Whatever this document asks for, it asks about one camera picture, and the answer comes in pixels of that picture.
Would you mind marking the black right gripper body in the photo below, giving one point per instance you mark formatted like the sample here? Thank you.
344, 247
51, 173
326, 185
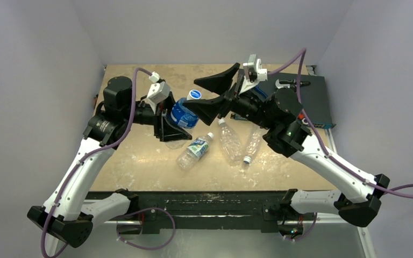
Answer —
233, 97

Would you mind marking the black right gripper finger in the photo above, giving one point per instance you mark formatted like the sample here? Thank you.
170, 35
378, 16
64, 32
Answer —
218, 83
207, 110

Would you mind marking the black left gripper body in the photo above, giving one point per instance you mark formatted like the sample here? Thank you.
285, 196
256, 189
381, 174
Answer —
158, 111

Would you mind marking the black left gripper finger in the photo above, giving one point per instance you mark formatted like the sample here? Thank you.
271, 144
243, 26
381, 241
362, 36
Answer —
168, 103
172, 132

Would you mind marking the blue label Pocari bottle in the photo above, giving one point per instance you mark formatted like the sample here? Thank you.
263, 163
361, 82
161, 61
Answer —
182, 116

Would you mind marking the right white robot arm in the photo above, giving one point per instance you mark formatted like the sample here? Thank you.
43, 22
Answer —
357, 194

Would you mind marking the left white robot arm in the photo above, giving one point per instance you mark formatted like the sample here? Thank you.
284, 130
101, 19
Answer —
64, 215

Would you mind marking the green label water bottle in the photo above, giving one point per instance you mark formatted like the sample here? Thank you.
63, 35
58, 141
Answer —
195, 151

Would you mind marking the clear bottle white cap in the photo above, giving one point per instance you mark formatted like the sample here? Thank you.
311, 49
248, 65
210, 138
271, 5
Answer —
230, 143

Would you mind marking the clear bottle blue cap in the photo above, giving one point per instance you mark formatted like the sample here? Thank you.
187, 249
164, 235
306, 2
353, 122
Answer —
253, 144

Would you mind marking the red adjustable wrench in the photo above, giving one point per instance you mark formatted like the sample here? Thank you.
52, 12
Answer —
301, 117

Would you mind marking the blue handled pliers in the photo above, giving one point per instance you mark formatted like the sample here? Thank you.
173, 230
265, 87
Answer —
260, 92

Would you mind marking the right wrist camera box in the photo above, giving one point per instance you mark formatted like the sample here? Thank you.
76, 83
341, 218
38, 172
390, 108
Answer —
253, 72

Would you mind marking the dark network switch box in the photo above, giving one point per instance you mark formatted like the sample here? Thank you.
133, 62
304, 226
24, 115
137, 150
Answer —
312, 99

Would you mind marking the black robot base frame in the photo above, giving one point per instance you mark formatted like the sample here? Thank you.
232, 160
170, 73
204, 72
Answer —
265, 211

